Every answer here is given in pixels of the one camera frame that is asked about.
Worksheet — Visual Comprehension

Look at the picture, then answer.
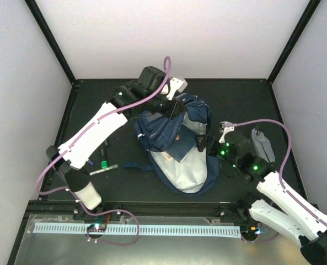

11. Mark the dark blue notebook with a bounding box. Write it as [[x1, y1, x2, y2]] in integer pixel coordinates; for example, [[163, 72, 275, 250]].
[[166, 125, 196, 162]]

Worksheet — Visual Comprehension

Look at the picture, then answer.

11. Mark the grey pencil pouch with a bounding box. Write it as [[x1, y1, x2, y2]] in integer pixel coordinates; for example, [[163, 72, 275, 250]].
[[251, 128, 276, 163]]

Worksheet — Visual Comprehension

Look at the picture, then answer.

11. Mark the white slotted cable duct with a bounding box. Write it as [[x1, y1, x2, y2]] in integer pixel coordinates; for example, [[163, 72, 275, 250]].
[[33, 222, 241, 238]]

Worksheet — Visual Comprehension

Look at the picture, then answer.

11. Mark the white green pen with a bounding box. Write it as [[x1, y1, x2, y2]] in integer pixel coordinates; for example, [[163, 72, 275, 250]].
[[89, 165, 119, 176]]

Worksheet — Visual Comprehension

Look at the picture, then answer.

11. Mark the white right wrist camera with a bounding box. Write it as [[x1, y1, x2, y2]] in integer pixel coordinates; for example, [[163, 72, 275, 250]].
[[218, 121, 235, 144]]

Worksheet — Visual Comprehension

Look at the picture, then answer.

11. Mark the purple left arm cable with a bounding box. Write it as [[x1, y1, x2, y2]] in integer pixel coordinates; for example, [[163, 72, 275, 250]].
[[35, 56, 172, 195]]

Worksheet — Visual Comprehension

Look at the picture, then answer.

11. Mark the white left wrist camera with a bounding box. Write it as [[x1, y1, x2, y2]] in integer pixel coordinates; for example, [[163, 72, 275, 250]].
[[160, 77, 187, 100]]

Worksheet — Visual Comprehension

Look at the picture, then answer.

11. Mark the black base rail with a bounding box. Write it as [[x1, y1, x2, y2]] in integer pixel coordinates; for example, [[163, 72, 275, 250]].
[[24, 200, 250, 223]]

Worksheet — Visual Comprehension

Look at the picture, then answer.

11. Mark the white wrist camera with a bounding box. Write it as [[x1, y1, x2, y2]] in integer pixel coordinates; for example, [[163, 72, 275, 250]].
[[218, 121, 235, 144], [160, 77, 187, 100]]

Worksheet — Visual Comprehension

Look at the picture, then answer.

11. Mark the navy blue student backpack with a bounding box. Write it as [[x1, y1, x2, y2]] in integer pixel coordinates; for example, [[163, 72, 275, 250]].
[[124, 93, 220, 196]]

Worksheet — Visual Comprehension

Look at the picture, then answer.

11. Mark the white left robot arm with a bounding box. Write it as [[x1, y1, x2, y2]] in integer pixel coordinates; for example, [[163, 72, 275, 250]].
[[46, 66, 187, 210]]

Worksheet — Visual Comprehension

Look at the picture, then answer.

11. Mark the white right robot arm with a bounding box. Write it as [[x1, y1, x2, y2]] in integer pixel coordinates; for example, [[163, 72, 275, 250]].
[[195, 130, 327, 264]]

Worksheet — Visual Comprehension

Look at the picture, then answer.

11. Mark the green capped marker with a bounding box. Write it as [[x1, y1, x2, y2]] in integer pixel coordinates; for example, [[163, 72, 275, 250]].
[[100, 148, 108, 169]]

